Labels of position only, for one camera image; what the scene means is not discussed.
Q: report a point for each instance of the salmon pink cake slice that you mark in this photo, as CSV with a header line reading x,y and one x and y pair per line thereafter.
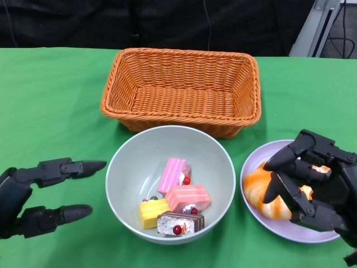
x,y
187,195

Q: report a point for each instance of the orange wicker basket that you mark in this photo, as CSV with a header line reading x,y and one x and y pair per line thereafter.
x,y
181,111

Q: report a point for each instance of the orange white round bread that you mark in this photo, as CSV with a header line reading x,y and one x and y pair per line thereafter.
x,y
306,192

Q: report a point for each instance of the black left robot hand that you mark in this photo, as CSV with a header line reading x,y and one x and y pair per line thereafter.
x,y
11,190

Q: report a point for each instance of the yellow cake slice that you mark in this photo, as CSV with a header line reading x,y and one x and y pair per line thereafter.
x,y
152,213

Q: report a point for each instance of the grey metal stand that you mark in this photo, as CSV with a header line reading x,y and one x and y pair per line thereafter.
x,y
312,33

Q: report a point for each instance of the grey-green bowl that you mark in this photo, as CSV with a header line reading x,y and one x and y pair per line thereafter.
x,y
134,167

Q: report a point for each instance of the orange white twisted bread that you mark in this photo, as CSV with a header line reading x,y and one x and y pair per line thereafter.
x,y
256,190

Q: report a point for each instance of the lavender round plate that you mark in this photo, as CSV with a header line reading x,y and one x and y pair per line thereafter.
x,y
279,231

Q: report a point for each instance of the chocolate layered cake slice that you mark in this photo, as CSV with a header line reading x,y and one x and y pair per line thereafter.
x,y
170,224

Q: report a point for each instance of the light pink cake slice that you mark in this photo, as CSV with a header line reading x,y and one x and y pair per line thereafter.
x,y
170,176

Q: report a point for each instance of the green tablecloth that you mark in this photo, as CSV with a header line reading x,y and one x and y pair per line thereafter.
x,y
55,111

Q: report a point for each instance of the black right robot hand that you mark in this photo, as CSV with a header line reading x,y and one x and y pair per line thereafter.
x,y
343,195

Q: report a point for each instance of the black backdrop cloth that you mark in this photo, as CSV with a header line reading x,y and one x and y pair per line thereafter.
x,y
69,22

